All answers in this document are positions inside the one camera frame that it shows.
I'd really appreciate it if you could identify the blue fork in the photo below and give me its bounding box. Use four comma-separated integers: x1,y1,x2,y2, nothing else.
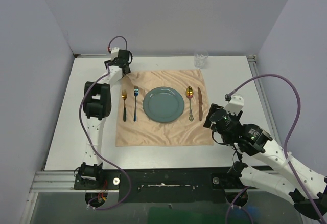
133,86,139,122

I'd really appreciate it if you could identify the copper table knife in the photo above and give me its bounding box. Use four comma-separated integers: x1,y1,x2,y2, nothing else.
198,87,203,121

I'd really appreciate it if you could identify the gold fork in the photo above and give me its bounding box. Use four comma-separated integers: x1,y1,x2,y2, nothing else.
122,89,127,122

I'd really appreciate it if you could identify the iridescent gold spoon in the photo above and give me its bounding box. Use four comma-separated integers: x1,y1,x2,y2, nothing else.
185,86,194,122

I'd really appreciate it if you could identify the teal round plate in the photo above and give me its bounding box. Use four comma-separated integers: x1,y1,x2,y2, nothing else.
143,86,184,123

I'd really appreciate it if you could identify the peach satin cloth napkin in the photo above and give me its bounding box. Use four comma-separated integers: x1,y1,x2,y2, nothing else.
115,69,213,147

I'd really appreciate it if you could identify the clear drinking glass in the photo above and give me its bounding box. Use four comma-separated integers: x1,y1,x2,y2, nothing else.
194,50,209,69

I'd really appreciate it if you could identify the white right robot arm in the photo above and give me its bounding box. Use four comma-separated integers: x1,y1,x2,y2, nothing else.
204,104,326,220

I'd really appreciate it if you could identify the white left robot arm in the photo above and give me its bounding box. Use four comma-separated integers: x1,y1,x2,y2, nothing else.
77,47,133,189

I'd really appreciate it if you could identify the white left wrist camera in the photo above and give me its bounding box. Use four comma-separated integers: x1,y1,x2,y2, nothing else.
108,47,120,56

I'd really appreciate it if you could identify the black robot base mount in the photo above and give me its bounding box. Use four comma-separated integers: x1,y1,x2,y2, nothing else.
74,167,244,203

